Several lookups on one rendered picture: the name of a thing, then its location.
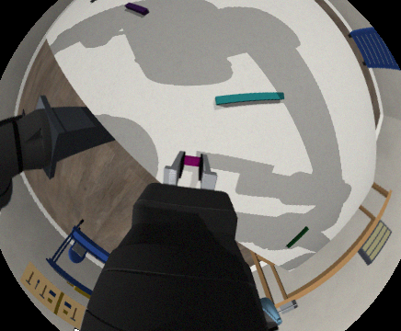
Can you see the turquoise rod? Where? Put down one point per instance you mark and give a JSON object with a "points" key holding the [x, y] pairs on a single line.
{"points": [[248, 97]]}

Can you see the dark green rod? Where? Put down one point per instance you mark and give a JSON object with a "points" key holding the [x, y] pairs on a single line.
{"points": [[298, 236]]}

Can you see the purple rod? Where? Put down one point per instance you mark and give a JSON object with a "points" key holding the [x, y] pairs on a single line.
{"points": [[137, 8]]}

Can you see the magenta rod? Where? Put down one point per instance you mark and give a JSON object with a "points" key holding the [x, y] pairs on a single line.
{"points": [[192, 161]]}

